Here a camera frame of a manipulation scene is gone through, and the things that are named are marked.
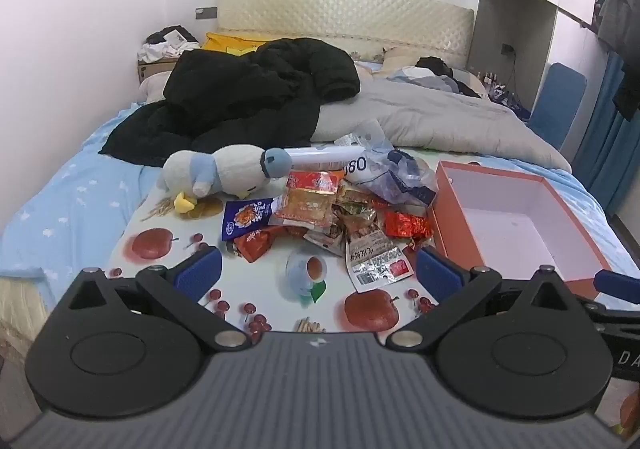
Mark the black garment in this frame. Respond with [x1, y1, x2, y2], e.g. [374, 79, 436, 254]
[415, 56, 456, 78]

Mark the yellow pillow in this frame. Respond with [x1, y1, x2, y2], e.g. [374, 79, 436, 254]
[202, 31, 271, 57]

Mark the pile of clothes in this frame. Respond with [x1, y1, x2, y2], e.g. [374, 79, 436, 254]
[141, 26, 201, 64]

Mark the blue snack packet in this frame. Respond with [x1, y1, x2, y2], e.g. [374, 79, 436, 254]
[220, 197, 281, 242]

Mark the clear orange snack packet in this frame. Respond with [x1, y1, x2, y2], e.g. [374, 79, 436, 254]
[272, 170, 346, 230]

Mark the blue curtain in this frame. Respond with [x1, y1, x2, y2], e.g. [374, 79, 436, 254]
[572, 49, 640, 225]

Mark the brown snack packet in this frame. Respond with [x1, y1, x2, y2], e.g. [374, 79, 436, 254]
[337, 199, 380, 229]

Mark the white duck plush toy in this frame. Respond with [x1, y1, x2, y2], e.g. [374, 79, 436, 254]
[156, 144, 293, 214]

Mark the light blue bed sheet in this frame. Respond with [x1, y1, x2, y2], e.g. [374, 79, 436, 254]
[0, 101, 626, 280]

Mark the red foil snack packet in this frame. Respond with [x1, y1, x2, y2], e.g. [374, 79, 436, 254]
[382, 210, 433, 240]

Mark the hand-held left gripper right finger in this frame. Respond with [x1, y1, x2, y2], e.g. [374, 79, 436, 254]
[387, 248, 576, 350]

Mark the clear plastic bag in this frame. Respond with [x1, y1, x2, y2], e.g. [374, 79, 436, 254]
[332, 119, 438, 207]

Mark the dark hanging garment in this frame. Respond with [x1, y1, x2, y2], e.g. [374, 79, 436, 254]
[612, 54, 640, 120]

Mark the blue bedside clutter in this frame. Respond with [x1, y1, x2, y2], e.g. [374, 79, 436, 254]
[487, 84, 531, 122]

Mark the fruit print mat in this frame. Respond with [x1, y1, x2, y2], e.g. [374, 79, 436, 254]
[112, 149, 501, 336]

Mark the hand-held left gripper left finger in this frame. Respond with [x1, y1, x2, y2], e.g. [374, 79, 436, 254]
[65, 246, 253, 351]

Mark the black jacket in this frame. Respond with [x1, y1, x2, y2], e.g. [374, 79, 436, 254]
[98, 38, 362, 168]

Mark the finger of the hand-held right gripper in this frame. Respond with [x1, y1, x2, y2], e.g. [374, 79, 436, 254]
[575, 269, 640, 327]

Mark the orange cardboard box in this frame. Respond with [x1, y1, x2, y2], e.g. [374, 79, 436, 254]
[431, 160, 613, 300]

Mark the cream quilted headboard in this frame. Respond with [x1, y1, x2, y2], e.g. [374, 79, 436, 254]
[216, 0, 475, 72]

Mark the grey duvet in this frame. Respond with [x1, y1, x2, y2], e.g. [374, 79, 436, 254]
[310, 76, 573, 174]

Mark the orange-red snack packet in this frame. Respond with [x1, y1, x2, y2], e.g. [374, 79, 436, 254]
[232, 229, 281, 264]

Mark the clothes rail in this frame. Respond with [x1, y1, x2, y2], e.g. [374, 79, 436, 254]
[555, 4, 601, 30]

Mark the white pillow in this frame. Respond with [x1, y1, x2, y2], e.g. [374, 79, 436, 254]
[137, 71, 173, 104]

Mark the grey wall cabinet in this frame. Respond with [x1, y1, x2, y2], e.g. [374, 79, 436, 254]
[467, 0, 601, 140]

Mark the white red-label snack packet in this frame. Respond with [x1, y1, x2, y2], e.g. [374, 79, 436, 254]
[345, 234, 415, 294]

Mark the blue chair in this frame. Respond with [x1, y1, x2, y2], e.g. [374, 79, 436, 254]
[527, 63, 588, 152]

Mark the grey hanging garment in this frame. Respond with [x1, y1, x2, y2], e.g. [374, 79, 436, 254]
[597, 0, 640, 52]

